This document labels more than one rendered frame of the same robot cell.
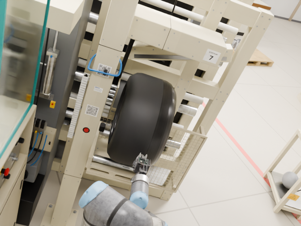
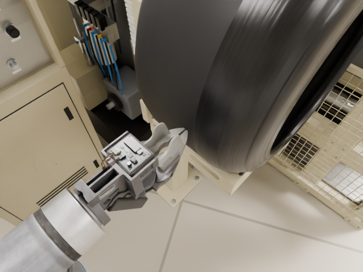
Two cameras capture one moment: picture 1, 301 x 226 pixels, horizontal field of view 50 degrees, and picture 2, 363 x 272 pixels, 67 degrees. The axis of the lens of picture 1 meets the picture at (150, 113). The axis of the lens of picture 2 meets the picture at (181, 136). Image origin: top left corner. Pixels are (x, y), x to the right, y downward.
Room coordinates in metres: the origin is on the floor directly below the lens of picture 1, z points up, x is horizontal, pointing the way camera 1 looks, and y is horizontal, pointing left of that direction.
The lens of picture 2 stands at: (1.30, -0.28, 1.59)
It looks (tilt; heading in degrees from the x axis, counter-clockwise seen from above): 56 degrees down; 55
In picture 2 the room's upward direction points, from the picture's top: straight up
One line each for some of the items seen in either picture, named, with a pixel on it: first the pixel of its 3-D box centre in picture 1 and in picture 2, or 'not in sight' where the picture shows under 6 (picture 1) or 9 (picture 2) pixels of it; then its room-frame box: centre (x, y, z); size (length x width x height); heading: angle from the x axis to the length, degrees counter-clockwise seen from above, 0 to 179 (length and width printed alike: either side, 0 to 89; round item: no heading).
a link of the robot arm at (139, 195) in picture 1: (139, 195); (22, 265); (1.16, -0.11, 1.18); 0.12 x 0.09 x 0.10; 11
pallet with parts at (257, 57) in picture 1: (250, 52); not in sight; (7.59, -1.58, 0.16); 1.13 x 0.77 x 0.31; 130
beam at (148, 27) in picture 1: (176, 35); not in sight; (2.06, 0.04, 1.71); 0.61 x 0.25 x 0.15; 101
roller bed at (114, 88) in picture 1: (101, 95); not in sight; (2.07, 0.39, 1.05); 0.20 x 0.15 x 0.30; 101
